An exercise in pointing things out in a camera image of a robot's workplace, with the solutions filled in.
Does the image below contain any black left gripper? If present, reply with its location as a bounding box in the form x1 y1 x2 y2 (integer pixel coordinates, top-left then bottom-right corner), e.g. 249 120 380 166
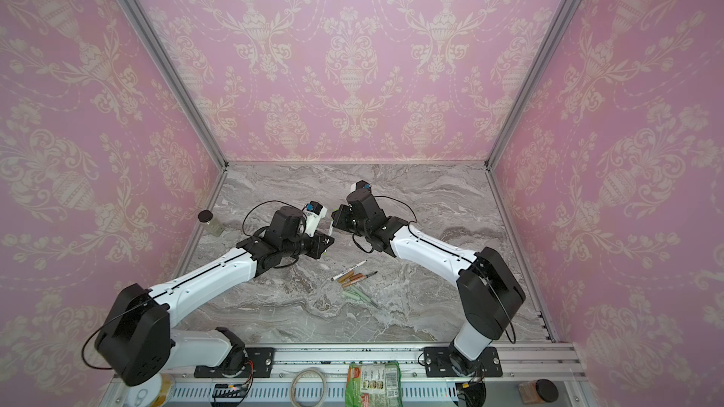
281 226 337 257

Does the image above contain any brown pen cap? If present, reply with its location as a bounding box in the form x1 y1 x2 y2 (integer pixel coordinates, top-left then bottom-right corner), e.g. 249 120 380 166
337 271 355 284

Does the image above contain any orange brown pen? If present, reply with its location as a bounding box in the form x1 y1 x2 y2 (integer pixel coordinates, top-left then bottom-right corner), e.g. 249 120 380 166
342 271 377 288

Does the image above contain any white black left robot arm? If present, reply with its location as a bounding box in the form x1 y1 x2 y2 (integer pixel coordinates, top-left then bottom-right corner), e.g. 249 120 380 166
90 202 334 387

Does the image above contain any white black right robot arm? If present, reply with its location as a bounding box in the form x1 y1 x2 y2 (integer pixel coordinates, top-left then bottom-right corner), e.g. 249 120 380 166
332 182 526 377

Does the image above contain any white pen red label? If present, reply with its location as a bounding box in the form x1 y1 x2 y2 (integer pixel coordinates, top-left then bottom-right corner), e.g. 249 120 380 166
331 260 367 281

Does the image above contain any pale green pen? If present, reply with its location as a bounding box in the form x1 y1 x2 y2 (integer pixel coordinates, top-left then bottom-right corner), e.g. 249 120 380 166
348 286 379 308

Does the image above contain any small jar black lid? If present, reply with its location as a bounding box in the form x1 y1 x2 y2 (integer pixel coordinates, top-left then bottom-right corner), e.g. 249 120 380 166
197 209 225 237

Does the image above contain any green snack packet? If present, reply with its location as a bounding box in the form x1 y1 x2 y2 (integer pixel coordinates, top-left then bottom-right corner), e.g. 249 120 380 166
345 361 403 407

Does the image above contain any brown jar black lid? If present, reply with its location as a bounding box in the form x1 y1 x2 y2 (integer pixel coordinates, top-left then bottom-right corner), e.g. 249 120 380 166
518 379 560 405

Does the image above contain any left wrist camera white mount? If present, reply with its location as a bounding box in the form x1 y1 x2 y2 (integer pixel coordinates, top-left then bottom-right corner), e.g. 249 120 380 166
303 201 328 237

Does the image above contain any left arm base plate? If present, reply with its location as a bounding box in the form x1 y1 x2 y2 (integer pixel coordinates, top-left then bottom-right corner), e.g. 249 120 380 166
193 347 275 380

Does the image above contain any cable ring coil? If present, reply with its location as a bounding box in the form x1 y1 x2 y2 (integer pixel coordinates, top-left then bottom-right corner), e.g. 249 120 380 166
290 366 329 407

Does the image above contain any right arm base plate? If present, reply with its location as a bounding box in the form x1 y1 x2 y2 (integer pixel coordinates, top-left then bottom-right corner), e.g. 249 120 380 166
422 346 503 378

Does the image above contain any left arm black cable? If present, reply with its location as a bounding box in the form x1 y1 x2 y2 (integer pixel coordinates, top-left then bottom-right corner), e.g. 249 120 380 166
80 200 309 371

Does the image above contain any aluminium corner frame post left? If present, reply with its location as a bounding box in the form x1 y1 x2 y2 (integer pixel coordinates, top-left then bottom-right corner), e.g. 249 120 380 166
117 0 228 171

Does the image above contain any aluminium corner frame post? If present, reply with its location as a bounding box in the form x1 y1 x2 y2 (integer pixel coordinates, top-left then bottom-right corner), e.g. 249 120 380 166
486 0 582 171
117 0 228 171

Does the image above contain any aluminium corner frame post right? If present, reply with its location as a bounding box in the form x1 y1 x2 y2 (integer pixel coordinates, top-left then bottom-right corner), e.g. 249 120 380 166
486 0 582 171

